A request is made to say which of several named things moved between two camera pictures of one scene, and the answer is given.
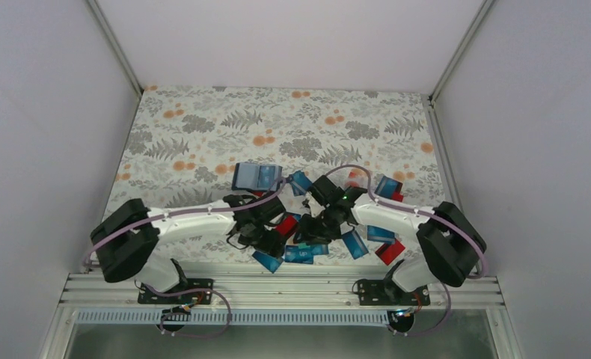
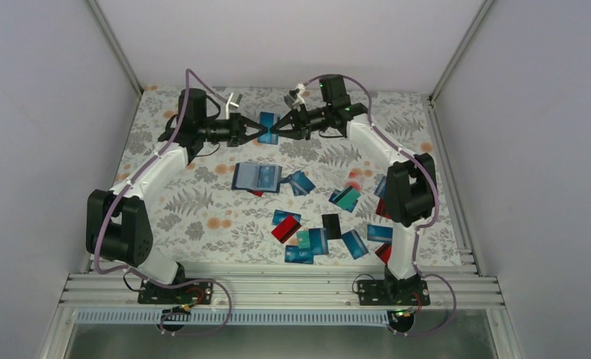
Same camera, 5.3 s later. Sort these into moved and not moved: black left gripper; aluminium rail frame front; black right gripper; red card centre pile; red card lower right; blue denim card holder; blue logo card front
Moved: black right gripper; black left gripper
Not moved: blue logo card front; aluminium rail frame front; red card lower right; red card centre pile; blue denim card holder
